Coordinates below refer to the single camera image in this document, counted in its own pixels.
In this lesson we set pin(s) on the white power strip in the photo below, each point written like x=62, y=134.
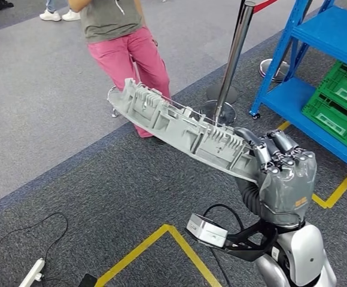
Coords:
x=31, y=273

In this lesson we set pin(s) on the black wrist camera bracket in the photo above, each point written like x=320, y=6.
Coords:
x=257, y=245

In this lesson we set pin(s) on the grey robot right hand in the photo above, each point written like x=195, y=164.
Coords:
x=290, y=190

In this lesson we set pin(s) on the yellow floor tape square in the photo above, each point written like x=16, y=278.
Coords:
x=335, y=194
x=167, y=229

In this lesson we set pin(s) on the grey plastic wheel hubcap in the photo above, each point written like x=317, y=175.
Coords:
x=173, y=126

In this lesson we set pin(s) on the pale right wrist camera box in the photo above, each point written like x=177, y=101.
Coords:
x=206, y=231

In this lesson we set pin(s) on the black stanchion post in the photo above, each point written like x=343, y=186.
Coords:
x=212, y=94

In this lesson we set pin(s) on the short red barrier belt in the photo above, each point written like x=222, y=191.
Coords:
x=263, y=4

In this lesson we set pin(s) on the chrome stanchion post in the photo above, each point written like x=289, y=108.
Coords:
x=233, y=51
x=266, y=69

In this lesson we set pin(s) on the blue metal shelf rack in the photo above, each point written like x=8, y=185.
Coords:
x=335, y=31

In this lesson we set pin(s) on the chrome round base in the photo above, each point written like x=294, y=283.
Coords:
x=115, y=113

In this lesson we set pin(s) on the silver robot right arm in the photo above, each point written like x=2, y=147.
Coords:
x=304, y=253

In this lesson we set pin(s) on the person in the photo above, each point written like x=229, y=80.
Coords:
x=131, y=51
x=2, y=4
x=51, y=16

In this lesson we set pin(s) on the black robot foot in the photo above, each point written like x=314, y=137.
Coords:
x=86, y=281

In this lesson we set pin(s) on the green plastic crate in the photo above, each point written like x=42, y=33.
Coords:
x=341, y=79
x=317, y=109

